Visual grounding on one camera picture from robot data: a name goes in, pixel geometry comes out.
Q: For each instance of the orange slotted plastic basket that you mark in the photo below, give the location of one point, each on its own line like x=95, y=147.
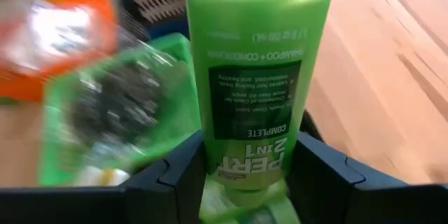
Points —
x=21, y=89

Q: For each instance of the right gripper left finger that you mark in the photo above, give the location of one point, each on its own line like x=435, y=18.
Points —
x=105, y=206

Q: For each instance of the black slotted plastic basket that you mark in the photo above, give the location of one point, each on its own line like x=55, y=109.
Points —
x=309, y=126
x=157, y=3

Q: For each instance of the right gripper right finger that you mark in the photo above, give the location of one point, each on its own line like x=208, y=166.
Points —
x=367, y=206

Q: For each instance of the green slotted plastic basket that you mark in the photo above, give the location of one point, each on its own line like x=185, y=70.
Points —
x=182, y=112

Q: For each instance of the clear bag of black ties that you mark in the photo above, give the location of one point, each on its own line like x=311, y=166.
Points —
x=115, y=105

